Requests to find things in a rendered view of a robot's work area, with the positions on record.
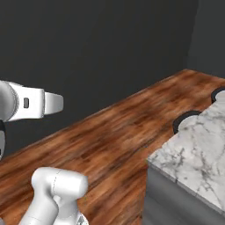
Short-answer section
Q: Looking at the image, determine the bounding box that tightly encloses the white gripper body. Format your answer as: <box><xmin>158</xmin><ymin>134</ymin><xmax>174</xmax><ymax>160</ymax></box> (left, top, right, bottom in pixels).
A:
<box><xmin>43</xmin><ymin>91</ymin><xmax>64</xmax><ymax>116</ymax></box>

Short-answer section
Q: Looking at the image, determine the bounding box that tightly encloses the black bar stool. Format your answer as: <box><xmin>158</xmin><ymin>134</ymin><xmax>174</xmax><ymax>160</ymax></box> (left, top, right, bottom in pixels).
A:
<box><xmin>171</xmin><ymin>109</ymin><xmax>203</xmax><ymax>135</ymax></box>
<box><xmin>210</xmin><ymin>86</ymin><xmax>225</xmax><ymax>105</ymax></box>

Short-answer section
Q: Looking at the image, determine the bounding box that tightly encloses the grey kitchen island cabinet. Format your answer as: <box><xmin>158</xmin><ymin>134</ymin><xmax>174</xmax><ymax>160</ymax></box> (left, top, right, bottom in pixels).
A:
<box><xmin>142</xmin><ymin>159</ymin><xmax>225</xmax><ymax>225</ymax></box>

